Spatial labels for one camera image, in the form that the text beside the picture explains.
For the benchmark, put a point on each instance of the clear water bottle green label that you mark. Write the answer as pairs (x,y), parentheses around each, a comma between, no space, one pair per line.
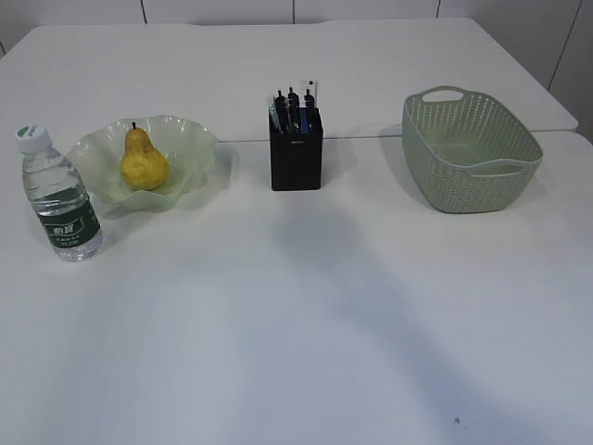
(58,196)

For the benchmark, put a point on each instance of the green wavy glass plate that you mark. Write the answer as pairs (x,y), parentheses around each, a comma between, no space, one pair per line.
(187,145)

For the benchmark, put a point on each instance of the yellow pear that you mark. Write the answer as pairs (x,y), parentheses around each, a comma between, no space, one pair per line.
(142,167)

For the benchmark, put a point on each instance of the black pen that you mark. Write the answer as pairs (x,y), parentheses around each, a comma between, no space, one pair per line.
(311,114)
(282,113)
(293,110)

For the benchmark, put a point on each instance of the green woven plastic basket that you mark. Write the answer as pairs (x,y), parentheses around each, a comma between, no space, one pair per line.
(467,155)

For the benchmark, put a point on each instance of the black square pen holder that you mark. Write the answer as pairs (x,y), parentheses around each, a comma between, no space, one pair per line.
(296,158)

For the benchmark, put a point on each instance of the clear plastic ruler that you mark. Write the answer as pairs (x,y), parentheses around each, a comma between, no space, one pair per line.
(312,85)

